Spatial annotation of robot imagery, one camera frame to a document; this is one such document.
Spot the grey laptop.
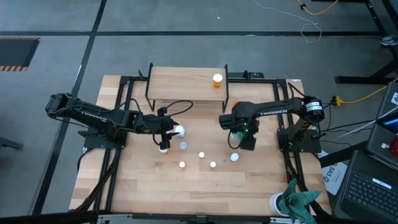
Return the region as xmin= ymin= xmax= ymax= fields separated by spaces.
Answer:
xmin=366 ymin=81 xmax=398 ymax=172

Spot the green artificial plant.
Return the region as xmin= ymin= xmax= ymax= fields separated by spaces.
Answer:
xmin=279 ymin=178 xmax=323 ymax=224

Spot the black furniture foot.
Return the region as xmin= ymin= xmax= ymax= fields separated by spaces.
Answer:
xmin=0 ymin=136 xmax=24 ymax=150

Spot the grey-white cable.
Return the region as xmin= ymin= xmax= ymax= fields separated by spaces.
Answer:
xmin=335 ymin=105 xmax=398 ymax=140

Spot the yellow extension cable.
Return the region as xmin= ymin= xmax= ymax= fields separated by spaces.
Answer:
xmin=331 ymin=77 xmax=398 ymax=106

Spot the yellow floor cable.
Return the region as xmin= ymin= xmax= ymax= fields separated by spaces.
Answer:
xmin=295 ymin=0 xmax=340 ymax=16

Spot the black desk support bar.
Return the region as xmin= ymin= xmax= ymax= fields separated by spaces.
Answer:
xmin=318 ymin=139 xmax=369 ymax=167

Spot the black aluminium table frame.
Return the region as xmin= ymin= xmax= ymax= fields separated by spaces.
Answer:
xmin=72 ymin=70 xmax=331 ymax=218

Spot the person's shoe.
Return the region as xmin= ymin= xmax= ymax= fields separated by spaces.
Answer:
xmin=381 ymin=34 xmax=398 ymax=47

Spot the thin white floor cable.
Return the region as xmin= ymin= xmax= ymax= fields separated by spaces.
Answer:
xmin=253 ymin=0 xmax=323 ymax=44

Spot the black laptop keyboard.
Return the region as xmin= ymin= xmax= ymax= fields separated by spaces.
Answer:
xmin=331 ymin=149 xmax=398 ymax=223

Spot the wooden shelf with black legs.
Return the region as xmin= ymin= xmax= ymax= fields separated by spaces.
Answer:
xmin=144 ymin=62 xmax=230 ymax=113

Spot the black camera cable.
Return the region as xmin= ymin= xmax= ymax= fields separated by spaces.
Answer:
xmin=118 ymin=98 xmax=194 ymax=118
xmin=228 ymin=132 xmax=242 ymax=149

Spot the black hazard-striped floor mat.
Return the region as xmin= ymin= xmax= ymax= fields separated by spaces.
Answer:
xmin=0 ymin=36 xmax=41 ymax=72

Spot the black right camera cable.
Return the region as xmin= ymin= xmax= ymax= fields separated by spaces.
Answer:
xmin=228 ymin=132 xmax=242 ymax=149

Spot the white plant pot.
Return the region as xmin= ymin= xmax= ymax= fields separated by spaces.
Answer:
xmin=269 ymin=192 xmax=290 ymax=217

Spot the black desk frame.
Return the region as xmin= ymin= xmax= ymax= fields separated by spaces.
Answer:
xmin=334 ymin=0 xmax=398 ymax=85

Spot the black left camera cable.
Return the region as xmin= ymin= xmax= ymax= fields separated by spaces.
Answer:
xmin=118 ymin=98 xmax=194 ymax=118

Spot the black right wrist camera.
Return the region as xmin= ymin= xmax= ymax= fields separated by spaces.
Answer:
xmin=239 ymin=135 xmax=257 ymax=151

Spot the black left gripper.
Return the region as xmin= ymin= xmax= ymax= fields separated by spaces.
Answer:
xmin=141 ymin=114 xmax=182 ymax=138

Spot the white bottle with blue label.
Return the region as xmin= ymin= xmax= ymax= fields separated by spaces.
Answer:
xmin=174 ymin=124 xmax=187 ymax=139

